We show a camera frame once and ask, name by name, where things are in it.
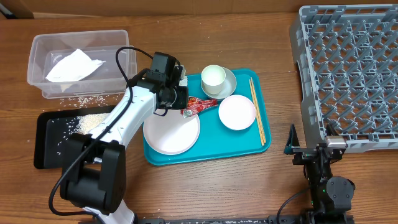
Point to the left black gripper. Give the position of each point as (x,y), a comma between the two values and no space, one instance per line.
(183,99)

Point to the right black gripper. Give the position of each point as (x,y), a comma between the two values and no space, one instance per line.
(303,154)

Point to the red snack wrapper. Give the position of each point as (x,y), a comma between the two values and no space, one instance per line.
(196,105)

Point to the large white plate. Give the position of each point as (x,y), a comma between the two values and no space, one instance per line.
(171,134)

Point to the small white plate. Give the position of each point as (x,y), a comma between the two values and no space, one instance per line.
(237,112)

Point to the white rice pile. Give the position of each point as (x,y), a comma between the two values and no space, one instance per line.
(79,124)

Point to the white napkin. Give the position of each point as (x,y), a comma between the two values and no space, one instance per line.
(74,67)

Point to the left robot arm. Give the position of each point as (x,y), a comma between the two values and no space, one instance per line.
(94,166)

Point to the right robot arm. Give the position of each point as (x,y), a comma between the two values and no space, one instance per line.
(330,195)

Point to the grey dishwasher rack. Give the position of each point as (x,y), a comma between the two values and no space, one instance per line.
(347,61)

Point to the white paper cup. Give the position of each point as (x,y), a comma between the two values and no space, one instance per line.
(213,77)

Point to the grey shallow bowl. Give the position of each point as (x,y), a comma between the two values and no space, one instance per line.
(229,86)

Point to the teal serving tray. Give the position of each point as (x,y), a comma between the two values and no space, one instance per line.
(215,140)

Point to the left wooden chopstick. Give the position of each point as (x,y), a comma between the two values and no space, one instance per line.
(256,113)

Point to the scattered rice on table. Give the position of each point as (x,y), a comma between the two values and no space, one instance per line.
(79,102)

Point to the clear plastic bin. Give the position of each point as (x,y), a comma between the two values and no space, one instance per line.
(109,46)

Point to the black plastic tray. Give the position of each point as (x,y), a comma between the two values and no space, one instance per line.
(53,129)

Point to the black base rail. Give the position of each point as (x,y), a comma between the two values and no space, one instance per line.
(233,221)

